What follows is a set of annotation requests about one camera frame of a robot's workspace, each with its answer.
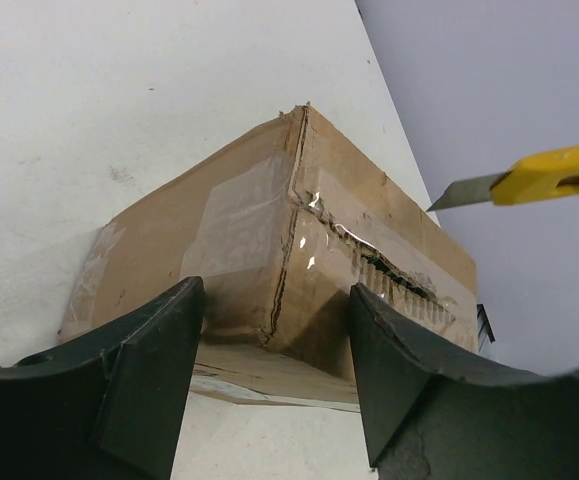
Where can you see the brown cardboard express box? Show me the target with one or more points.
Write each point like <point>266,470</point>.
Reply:
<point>279,224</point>

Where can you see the aluminium vertical frame post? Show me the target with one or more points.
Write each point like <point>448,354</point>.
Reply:
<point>486,335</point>

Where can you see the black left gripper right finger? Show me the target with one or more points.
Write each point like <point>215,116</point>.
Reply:
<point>433,410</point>

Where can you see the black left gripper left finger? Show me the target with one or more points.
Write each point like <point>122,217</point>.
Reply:
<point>108,404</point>

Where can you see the yellow utility knife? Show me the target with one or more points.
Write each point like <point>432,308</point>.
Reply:
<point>538,177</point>

